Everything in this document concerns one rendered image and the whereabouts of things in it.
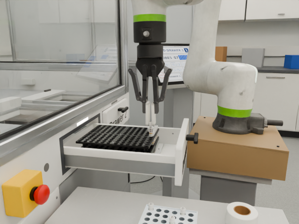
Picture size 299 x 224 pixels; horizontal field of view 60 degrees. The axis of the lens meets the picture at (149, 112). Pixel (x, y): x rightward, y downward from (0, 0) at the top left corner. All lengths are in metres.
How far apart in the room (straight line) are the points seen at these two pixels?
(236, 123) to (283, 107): 2.82
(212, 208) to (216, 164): 0.22
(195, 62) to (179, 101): 0.71
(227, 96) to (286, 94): 2.82
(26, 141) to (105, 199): 0.27
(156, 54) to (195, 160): 0.40
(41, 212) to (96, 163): 0.18
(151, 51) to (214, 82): 0.35
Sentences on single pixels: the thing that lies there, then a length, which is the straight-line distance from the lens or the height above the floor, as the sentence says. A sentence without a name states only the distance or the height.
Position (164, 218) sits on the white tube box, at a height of 0.80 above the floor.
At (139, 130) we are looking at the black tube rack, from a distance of 0.88.
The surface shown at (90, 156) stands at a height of 0.87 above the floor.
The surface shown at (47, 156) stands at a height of 0.90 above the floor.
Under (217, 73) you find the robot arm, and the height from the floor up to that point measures 1.08.
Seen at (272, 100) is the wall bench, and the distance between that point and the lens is 3.76.
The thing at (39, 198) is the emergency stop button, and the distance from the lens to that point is 0.59.
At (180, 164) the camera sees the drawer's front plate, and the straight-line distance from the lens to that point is 0.68.
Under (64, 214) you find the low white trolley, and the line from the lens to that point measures 0.74.
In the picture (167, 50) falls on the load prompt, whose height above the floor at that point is 1.16.
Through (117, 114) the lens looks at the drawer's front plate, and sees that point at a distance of 1.15.
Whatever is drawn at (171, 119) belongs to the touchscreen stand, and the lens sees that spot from 1.73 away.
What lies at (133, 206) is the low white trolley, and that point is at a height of 0.76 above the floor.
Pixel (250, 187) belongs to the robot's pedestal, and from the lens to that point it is 1.04.
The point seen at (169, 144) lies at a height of 0.84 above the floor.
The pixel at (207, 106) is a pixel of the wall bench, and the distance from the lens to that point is 3.76.
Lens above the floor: 1.17
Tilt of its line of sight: 14 degrees down
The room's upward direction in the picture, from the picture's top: straight up
